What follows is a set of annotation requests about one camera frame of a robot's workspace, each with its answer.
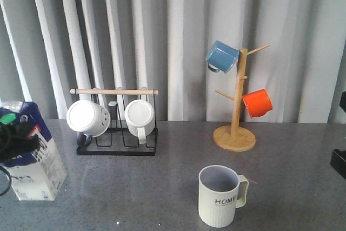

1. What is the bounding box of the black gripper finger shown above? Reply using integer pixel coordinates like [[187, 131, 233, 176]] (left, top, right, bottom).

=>
[[1, 122, 39, 163]]

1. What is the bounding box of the blue white milk carton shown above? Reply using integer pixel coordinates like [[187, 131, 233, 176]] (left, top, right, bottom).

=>
[[1, 101, 67, 201]]

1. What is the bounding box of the white smiley hanging mug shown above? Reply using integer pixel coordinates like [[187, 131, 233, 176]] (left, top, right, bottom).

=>
[[66, 100, 111, 147]]

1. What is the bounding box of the white ribbed hanging mug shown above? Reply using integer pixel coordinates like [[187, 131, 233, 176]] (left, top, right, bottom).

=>
[[124, 100, 155, 144]]

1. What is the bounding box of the white HOME mug on table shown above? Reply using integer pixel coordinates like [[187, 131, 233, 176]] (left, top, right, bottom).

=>
[[198, 165, 249, 228]]

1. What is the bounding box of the wooden mug tree stand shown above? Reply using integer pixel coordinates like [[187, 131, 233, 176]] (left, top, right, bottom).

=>
[[212, 44, 270, 152]]

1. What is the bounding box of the blue enamel mug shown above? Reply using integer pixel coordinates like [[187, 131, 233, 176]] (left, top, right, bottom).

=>
[[205, 41, 240, 74]]

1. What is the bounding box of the orange enamel mug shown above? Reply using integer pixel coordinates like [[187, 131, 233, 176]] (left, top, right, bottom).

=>
[[242, 89, 273, 118]]

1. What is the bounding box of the black cable bundle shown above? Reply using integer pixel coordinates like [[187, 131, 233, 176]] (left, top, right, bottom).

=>
[[0, 166, 12, 196]]

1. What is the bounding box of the black wire mug rack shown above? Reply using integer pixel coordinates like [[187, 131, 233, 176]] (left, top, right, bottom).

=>
[[70, 88, 158, 156]]

